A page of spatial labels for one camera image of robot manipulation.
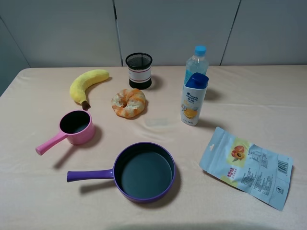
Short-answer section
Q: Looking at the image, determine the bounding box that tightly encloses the white shampoo bottle blue cap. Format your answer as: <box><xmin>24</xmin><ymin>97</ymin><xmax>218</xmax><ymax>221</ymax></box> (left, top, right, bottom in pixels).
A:
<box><xmin>180</xmin><ymin>73</ymin><xmax>209</xmax><ymax>126</ymax></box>

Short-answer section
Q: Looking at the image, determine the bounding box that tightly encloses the orange white plush shrimp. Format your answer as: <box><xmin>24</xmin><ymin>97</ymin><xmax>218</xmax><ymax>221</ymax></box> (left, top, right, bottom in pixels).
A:
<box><xmin>111</xmin><ymin>89</ymin><xmax>146</xmax><ymax>118</ymax></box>

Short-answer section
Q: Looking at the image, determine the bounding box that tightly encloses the black mesh pen cup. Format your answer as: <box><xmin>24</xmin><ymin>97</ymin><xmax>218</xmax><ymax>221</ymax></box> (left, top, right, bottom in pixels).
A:
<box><xmin>125</xmin><ymin>52</ymin><xmax>153</xmax><ymax>90</ymax></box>

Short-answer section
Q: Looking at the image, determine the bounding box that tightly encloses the purple frying pan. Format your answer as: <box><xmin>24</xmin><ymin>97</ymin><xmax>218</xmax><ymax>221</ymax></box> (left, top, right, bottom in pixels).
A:
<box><xmin>66</xmin><ymin>142</ymin><xmax>176</xmax><ymax>203</ymax></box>

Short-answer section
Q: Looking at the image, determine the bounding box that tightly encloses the clear water bottle blue cap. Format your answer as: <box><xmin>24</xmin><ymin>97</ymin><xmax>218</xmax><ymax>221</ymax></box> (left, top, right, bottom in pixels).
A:
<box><xmin>184</xmin><ymin>46</ymin><xmax>209</xmax><ymax>86</ymax></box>

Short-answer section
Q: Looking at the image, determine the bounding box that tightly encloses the pink saucepan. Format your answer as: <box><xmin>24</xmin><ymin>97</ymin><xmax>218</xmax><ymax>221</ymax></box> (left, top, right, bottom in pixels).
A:
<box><xmin>35</xmin><ymin>110</ymin><xmax>95</xmax><ymax>156</ymax></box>

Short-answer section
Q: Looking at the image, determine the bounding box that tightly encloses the yellow plush banana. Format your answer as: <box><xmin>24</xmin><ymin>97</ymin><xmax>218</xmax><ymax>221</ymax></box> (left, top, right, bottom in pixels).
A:
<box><xmin>70</xmin><ymin>69</ymin><xmax>109</xmax><ymax>111</ymax></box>

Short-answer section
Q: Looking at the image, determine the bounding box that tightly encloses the light blue snack pouch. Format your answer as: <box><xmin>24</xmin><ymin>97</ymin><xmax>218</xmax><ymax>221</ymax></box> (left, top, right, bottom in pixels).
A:
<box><xmin>200</xmin><ymin>127</ymin><xmax>293</xmax><ymax>211</ymax></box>

